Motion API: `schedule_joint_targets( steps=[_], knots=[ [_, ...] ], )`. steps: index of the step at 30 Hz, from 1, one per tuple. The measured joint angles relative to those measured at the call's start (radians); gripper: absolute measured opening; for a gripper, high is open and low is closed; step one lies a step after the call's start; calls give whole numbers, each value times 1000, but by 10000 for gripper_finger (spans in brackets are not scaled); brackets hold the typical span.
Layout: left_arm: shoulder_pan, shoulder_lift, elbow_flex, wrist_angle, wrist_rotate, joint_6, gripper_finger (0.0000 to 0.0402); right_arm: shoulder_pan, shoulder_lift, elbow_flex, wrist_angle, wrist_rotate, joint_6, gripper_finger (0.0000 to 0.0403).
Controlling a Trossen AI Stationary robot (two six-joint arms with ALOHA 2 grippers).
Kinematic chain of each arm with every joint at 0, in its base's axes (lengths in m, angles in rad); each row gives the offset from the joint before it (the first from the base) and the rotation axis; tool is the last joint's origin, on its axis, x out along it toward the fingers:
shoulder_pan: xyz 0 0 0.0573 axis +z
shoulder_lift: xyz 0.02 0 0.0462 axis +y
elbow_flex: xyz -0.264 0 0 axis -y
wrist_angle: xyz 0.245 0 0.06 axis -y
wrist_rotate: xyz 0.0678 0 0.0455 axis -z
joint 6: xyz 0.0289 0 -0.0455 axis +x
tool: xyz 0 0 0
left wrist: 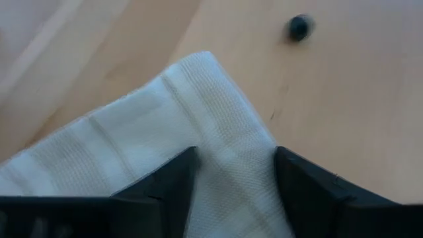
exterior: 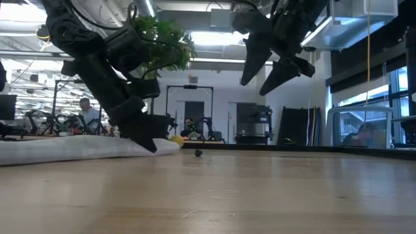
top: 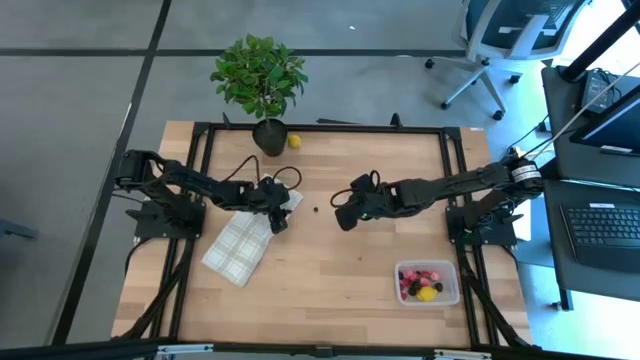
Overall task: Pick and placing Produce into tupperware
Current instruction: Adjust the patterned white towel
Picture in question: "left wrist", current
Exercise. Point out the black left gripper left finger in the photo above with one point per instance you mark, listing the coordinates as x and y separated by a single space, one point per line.
158 205

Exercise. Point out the small dark blueberry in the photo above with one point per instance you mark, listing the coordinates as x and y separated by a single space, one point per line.
299 28

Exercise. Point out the white checkered cloth towel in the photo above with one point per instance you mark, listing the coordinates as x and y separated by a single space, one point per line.
148 125

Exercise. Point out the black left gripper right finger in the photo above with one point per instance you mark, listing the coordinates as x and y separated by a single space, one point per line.
310 205

